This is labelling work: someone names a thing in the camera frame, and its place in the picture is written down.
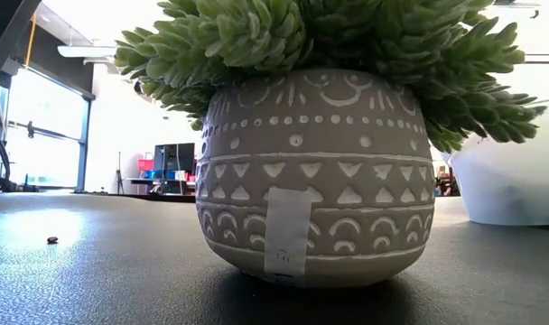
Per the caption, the potted green succulent plant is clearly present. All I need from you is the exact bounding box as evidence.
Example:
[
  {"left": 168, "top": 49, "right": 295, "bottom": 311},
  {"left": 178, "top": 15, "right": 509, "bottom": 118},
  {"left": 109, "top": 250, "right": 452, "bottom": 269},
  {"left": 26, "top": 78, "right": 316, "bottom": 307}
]
[{"left": 114, "top": 0, "right": 549, "bottom": 289}]

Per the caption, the white tape label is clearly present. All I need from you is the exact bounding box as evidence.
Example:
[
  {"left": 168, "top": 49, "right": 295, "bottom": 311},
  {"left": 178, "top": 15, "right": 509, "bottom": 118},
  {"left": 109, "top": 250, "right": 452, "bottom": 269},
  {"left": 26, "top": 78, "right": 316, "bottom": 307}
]
[{"left": 263, "top": 187, "right": 314, "bottom": 277}]

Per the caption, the black computer monitor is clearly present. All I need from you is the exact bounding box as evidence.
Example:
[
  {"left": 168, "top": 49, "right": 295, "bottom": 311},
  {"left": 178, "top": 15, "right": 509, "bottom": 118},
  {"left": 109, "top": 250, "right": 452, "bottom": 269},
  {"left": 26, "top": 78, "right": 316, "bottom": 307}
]
[{"left": 153, "top": 143, "right": 197, "bottom": 181}]

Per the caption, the cluttered work desk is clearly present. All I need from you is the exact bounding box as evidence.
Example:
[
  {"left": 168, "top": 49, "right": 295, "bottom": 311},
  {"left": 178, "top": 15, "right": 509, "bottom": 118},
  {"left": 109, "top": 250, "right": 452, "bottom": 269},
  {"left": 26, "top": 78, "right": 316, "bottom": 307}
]
[{"left": 126, "top": 177, "right": 197, "bottom": 196}]

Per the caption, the thin black tripod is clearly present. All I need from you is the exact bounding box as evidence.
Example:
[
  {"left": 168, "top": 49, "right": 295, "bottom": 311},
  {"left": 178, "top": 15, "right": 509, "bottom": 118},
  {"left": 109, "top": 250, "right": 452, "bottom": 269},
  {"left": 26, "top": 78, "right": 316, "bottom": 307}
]
[{"left": 115, "top": 152, "right": 126, "bottom": 195}]

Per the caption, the distant dark equipment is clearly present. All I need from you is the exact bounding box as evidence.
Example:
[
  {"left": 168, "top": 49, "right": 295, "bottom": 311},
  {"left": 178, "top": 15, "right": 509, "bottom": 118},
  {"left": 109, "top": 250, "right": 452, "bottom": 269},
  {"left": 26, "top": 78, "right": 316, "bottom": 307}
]
[{"left": 434, "top": 164, "right": 461, "bottom": 198}]

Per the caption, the blue steel column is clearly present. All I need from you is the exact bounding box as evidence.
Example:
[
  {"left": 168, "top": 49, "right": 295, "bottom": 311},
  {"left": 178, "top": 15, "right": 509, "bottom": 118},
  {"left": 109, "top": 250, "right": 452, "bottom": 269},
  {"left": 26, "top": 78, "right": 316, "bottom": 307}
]
[{"left": 75, "top": 97, "right": 95, "bottom": 193}]

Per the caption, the black table mat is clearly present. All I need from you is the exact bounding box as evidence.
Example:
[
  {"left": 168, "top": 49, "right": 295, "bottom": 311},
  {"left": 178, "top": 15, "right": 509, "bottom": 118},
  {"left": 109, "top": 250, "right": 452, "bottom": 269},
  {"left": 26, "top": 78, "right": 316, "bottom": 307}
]
[{"left": 0, "top": 191, "right": 549, "bottom": 325}]

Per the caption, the long white light fixture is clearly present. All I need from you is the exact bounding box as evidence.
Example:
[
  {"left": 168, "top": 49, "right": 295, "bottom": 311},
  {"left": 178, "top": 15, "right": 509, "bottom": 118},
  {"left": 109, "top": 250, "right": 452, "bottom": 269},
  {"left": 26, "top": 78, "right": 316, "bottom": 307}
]
[{"left": 57, "top": 44, "right": 117, "bottom": 60}]

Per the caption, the white plastic bucket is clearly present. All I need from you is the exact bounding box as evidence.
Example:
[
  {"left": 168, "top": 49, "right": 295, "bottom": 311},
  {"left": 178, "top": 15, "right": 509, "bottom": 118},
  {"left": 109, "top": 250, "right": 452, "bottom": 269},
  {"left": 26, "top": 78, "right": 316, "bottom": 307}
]
[{"left": 441, "top": 98, "right": 549, "bottom": 227}]

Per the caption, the yellow hanging cord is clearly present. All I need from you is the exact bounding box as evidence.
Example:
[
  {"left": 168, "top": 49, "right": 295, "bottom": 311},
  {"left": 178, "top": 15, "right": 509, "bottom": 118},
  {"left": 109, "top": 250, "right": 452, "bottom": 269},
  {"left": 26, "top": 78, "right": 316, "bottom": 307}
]
[{"left": 24, "top": 13, "right": 39, "bottom": 69}]

